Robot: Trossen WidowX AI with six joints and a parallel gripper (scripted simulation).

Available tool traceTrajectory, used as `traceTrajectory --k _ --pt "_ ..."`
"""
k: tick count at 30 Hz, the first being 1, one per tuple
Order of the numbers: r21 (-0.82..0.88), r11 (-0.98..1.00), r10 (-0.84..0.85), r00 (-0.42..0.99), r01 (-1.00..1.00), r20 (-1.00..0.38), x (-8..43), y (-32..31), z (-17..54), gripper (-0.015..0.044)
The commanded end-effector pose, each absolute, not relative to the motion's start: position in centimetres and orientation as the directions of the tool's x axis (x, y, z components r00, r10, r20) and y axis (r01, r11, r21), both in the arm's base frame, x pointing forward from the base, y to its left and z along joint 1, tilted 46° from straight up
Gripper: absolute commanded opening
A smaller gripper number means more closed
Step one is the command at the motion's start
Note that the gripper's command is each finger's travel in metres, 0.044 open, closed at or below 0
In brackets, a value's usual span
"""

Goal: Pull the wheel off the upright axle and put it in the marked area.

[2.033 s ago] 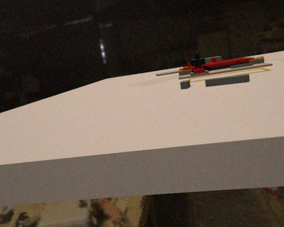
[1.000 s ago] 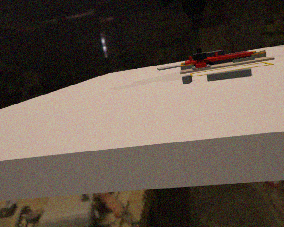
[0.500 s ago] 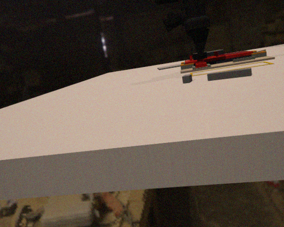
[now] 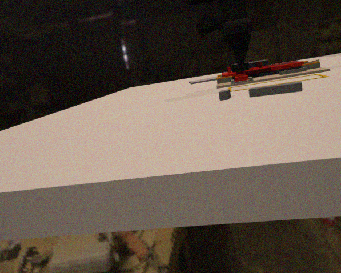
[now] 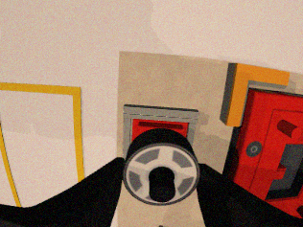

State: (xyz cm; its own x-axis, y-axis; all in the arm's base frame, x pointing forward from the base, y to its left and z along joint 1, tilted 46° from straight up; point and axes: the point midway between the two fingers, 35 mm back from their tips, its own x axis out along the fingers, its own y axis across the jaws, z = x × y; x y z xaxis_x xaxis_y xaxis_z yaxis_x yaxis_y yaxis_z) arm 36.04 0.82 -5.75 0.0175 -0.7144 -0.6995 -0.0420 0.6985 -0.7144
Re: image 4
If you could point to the black and grey wheel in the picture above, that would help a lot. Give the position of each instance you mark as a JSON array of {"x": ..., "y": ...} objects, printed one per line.
[{"x": 236, "y": 69}]

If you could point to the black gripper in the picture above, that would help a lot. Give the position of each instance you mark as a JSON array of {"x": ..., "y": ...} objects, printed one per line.
[{"x": 236, "y": 27}]

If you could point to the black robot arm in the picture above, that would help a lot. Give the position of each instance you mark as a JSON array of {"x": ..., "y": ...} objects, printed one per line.
[{"x": 208, "y": 23}]

